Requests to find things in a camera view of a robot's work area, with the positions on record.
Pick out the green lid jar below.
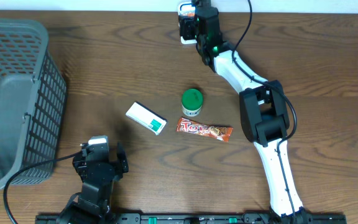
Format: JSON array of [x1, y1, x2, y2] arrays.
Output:
[[181, 88, 203, 117]]

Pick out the orange chocolate bar wrapper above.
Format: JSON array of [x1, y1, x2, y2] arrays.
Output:
[[177, 117, 233, 142]]

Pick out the small orange packet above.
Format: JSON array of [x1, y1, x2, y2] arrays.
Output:
[[178, 7, 195, 17]]

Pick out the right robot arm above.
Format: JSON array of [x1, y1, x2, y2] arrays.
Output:
[[177, 0, 311, 223]]

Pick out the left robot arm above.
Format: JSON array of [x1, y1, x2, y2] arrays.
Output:
[[56, 143, 129, 223]]

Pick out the white barcode scanner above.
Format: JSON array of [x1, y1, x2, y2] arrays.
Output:
[[177, 1, 196, 45]]

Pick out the white green box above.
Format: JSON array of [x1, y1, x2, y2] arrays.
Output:
[[126, 102, 167, 136]]

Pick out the grey plastic basket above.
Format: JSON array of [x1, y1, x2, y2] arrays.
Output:
[[0, 19, 67, 190]]

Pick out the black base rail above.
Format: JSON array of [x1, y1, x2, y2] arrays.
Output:
[[35, 212, 347, 224]]

